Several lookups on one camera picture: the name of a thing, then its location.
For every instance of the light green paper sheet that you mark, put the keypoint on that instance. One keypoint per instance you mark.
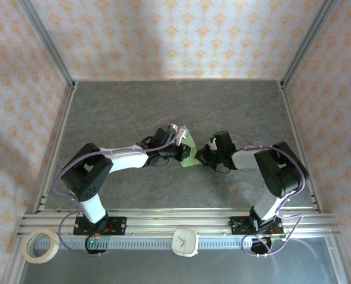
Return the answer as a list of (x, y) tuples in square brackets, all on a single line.
[(190, 163)]

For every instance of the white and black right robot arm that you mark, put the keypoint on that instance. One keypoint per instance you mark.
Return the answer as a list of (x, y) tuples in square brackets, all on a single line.
[(265, 207)]

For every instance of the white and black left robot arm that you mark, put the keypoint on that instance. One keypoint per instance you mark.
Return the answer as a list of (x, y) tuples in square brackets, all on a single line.
[(125, 159)]

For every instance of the white square clock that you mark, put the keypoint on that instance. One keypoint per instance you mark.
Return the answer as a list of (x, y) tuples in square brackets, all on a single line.
[(185, 242)]

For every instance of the cream masking tape roll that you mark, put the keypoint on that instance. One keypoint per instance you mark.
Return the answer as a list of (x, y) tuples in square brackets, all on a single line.
[(41, 259)]

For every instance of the aluminium mounting rail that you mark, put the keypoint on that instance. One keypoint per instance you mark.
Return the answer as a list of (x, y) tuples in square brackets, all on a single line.
[(163, 220)]

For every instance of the aluminium side rail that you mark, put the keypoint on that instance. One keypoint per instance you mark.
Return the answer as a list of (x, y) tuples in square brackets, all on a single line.
[(58, 145), (297, 145)]

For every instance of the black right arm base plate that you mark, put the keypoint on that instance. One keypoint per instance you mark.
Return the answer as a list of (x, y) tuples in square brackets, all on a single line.
[(237, 226)]

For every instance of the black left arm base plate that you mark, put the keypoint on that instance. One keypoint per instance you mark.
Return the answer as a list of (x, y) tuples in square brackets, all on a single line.
[(119, 226)]

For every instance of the aluminium frame post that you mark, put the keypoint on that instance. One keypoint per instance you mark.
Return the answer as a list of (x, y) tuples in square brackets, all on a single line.
[(307, 44), (49, 44), (14, 266), (338, 263)]

